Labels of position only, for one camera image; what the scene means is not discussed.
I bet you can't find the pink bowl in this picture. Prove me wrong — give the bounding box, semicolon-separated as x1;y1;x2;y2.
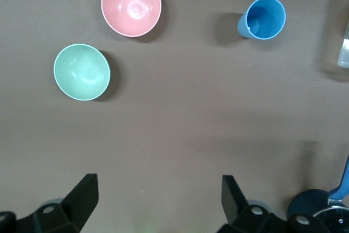
100;0;163;38

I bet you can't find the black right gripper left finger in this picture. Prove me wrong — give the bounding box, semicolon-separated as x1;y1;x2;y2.
0;173;99;233

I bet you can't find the clear plastic storage container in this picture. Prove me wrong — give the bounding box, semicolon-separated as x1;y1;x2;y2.
337;22;349;69

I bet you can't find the green bowl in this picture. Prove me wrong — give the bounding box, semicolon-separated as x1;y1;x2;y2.
53;43;112;101

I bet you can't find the blue ribbed cup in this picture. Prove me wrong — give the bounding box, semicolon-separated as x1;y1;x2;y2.
236;0;287;40

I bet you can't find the dark blue saucepan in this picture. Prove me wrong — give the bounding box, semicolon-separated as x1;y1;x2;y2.
287;153;349;233

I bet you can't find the glass saucepan lid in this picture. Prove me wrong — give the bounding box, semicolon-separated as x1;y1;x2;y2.
310;206;349;233

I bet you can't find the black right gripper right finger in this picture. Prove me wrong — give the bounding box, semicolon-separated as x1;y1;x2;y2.
218;175;326;233

